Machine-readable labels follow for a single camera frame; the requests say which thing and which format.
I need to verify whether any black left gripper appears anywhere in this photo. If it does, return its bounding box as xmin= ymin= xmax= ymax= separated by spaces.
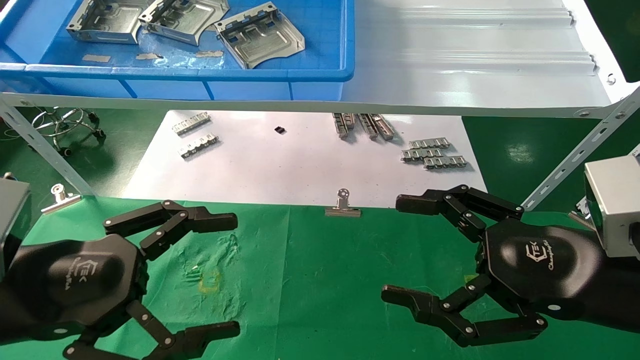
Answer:
xmin=7 ymin=200 xmax=241 ymax=360

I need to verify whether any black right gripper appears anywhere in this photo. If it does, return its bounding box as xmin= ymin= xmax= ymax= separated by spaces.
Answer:
xmin=381 ymin=184 xmax=604 ymax=348

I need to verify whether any sheet metal bracket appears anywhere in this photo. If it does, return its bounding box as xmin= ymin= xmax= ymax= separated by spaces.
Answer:
xmin=138 ymin=0 xmax=231 ymax=47
xmin=66 ymin=0 xmax=151 ymax=45
xmin=214 ymin=2 xmax=306 ymax=70

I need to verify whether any green table cloth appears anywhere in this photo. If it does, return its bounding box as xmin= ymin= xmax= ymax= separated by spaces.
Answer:
xmin=0 ymin=196 xmax=640 ymax=360

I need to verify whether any perforated metal rack leg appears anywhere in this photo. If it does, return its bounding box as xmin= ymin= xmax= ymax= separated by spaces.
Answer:
xmin=522 ymin=87 xmax=640 ymax=211
xmin=0 ymin=97 xmax=96 ymax=197

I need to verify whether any white metal rack shelf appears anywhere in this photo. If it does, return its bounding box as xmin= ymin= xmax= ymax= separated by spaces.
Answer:
xmin=0 ymin=0 xmax=627 ymax=119

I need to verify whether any stool wheel base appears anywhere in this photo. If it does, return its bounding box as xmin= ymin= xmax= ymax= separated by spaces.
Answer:
xmin=32 ymin=107 xmax=106 ymax=157

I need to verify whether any blue plastic bin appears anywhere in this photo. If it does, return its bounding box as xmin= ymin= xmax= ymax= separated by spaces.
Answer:
xmin=0 ymin=0 xmax=356 ymax=101

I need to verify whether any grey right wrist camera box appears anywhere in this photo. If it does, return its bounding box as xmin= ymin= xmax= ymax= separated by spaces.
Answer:
xmin=584 ymin=154 xmax=640 ymax=259

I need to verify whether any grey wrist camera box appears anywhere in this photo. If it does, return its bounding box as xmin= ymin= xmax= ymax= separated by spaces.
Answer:
xmin=584 ymin=154 xmax=640 ymax=259
xmin=0 ymin=176 xmax=32 ymax=281

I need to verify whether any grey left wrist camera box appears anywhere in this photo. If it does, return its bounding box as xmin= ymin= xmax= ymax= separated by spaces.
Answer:
xmin=0 ymin=176 xmax=32 ymax=281

